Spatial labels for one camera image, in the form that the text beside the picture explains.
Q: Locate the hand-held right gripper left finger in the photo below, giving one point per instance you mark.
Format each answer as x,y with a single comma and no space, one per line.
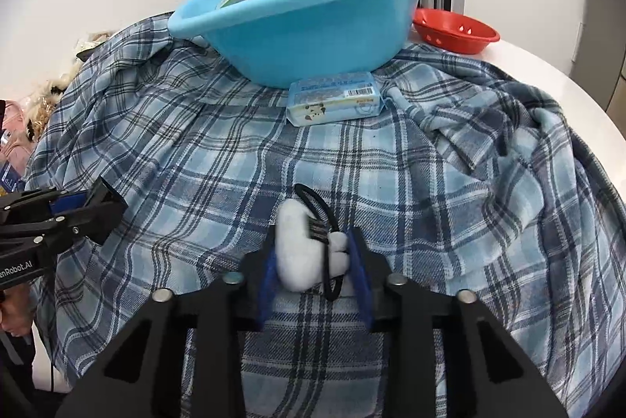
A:
268,271

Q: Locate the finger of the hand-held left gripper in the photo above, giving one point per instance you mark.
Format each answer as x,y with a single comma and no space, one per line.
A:
102,212
68,204

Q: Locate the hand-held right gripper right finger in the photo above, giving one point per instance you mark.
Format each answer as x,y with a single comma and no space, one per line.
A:
359,271

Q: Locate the pale blue tissue packet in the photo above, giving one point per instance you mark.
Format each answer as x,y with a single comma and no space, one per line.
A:
332,97

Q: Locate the blue plastic basin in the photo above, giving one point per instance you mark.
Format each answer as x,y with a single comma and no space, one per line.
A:
303,36

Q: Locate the person's left hand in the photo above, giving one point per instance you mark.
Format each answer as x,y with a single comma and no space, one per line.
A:
17,315

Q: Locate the dark blue box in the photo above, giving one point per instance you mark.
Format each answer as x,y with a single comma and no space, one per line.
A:
10,178

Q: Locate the pink bag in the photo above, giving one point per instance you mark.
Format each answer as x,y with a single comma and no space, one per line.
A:
14,124

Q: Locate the blue plaid shirt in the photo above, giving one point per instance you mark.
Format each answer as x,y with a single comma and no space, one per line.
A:
440,202

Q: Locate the snack bags pile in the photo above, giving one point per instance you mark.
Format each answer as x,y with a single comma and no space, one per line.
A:
49,95

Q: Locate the clear plastic snack packet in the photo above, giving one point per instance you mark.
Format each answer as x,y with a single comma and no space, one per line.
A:
93,45

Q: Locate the red plastic bowl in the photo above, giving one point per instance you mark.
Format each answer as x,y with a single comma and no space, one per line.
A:
455,31

